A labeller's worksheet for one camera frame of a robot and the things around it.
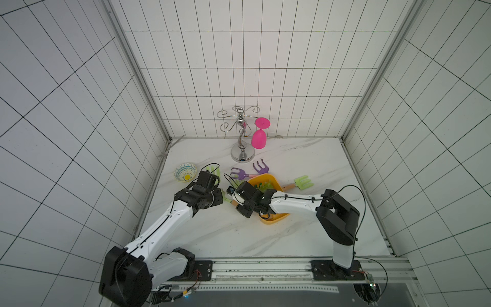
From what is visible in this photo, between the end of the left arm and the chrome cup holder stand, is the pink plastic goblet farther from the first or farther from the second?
the end of the left arm

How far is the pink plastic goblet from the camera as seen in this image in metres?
0.90

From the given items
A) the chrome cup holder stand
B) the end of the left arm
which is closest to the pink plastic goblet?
the chrome cup holder stand

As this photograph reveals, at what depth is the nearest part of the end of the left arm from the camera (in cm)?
57

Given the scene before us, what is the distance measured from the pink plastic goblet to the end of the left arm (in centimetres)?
36
